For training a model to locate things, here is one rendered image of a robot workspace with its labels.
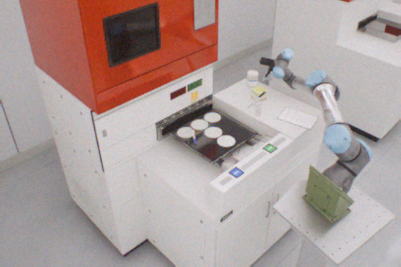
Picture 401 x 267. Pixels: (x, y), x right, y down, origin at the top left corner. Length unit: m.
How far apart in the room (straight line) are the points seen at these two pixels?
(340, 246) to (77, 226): 1.90
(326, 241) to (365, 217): 0.26
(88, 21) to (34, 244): 1.84
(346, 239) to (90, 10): 1.50
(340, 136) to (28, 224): 2.32
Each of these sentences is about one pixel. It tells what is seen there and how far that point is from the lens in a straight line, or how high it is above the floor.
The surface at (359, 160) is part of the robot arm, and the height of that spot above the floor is 1.11.
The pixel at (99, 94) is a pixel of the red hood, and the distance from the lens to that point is 1.82.
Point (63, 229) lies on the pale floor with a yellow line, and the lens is 3.05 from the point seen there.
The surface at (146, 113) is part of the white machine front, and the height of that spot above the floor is 1.07.
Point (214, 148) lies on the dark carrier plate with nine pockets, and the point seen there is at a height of 0.90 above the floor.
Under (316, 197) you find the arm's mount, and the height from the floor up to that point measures 0.89.
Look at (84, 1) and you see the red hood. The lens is 1.64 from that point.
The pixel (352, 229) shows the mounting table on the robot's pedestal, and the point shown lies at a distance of 1.95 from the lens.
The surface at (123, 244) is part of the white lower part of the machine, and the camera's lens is 2.62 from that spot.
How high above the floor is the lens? 2.25
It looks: 34 degrees down
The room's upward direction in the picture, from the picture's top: 1 degrees counter-clockwise
